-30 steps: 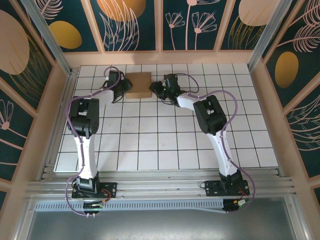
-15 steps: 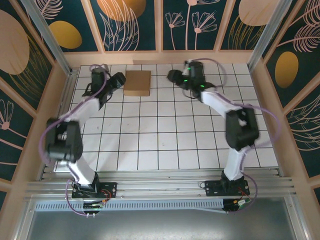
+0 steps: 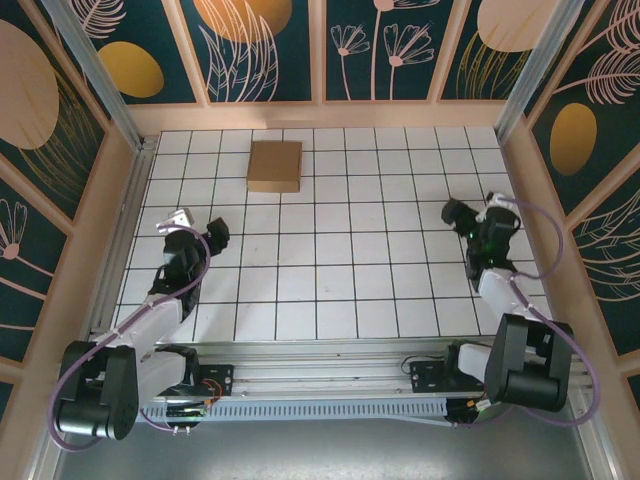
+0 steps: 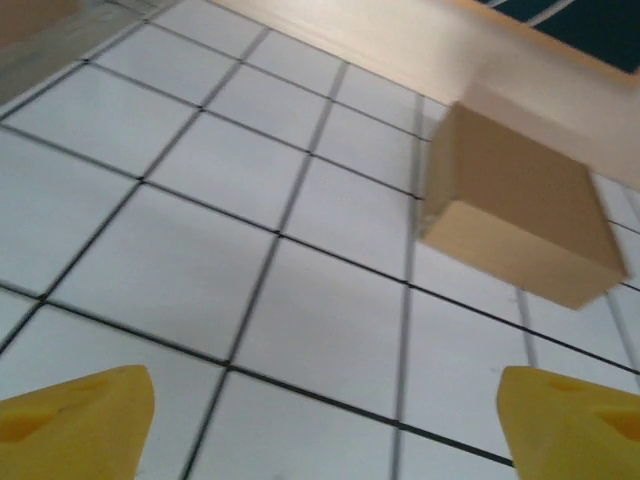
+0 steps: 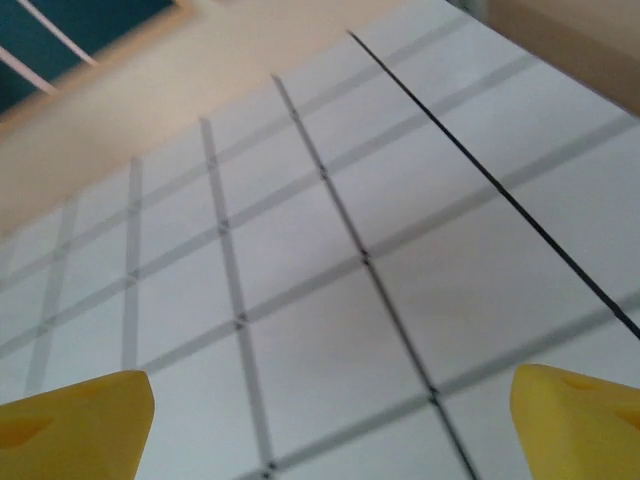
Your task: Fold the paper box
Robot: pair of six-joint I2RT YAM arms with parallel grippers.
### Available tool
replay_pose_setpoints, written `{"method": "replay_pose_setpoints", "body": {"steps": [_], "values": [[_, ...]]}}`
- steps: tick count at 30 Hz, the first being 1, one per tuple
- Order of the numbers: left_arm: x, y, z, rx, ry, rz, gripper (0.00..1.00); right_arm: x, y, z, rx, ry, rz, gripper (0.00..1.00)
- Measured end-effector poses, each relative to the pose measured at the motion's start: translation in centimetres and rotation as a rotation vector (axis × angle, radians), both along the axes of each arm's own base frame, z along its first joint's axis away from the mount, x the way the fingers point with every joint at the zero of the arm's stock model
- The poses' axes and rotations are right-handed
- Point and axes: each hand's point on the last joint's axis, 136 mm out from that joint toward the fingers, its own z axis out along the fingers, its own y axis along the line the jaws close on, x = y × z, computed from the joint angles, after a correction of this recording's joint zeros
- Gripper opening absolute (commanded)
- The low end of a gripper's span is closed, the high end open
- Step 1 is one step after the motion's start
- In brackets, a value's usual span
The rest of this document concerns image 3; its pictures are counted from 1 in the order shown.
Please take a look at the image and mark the brown cardboard paper box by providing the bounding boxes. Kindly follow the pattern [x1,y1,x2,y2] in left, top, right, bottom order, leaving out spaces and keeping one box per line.
[245,140,304,194]

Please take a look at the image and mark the teal feather yellow oval panel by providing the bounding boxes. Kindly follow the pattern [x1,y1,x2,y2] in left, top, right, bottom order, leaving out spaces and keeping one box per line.
[524,0,640,219]

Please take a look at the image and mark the teal large peach circle panel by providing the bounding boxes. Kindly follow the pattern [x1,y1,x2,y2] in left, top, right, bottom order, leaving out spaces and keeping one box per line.
[0,0,112,229]

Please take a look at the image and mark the grey metal base sheet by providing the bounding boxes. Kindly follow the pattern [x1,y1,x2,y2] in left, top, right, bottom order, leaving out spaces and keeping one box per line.
[29,419,616,480]

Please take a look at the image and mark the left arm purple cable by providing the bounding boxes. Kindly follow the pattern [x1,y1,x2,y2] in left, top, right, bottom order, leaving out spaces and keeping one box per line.
[48,232,211,454]

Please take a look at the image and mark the aluminium side rail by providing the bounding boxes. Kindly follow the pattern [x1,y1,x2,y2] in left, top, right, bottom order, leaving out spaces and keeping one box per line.
[74,137,159,361]

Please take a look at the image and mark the teal feather leaves wall panel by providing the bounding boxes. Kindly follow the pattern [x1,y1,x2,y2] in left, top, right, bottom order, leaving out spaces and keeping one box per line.
[567,179,640,359]

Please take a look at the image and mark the small electronics board with wires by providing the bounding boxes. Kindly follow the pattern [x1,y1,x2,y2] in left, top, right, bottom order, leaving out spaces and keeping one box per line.
[167,379,225,420]
[447,395,506,427]

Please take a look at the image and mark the teal single flower wall panel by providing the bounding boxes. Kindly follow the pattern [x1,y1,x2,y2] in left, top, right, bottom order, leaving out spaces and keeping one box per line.
[0,149,76,369]

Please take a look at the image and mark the aluminium corner post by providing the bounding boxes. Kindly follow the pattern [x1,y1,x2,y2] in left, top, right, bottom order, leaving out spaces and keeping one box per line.
[42,0,147,151]
[494,0,571,146]

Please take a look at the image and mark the aluminium frame rails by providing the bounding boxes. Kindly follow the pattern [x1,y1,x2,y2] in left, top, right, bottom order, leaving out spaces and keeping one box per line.
[49,337,594,401]

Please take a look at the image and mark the grey slotted cable duct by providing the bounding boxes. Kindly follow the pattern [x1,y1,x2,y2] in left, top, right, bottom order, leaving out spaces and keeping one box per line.
[137,397,451,427]

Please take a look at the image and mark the teal yellow oval wall panel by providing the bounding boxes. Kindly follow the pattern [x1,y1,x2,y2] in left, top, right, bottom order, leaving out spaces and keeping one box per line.
[74,0,202,106]

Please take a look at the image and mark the teal flower print wall panel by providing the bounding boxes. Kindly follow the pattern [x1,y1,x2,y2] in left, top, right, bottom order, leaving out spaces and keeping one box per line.
[323,0,440,105]

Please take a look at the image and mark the teal yellow grass wall panel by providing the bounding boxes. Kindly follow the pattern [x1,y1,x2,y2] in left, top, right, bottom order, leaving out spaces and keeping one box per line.
[437,0,534,103]

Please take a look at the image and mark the teal orange circle wall panel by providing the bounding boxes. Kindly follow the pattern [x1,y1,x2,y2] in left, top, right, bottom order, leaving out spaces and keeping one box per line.
[178,0,315,105]

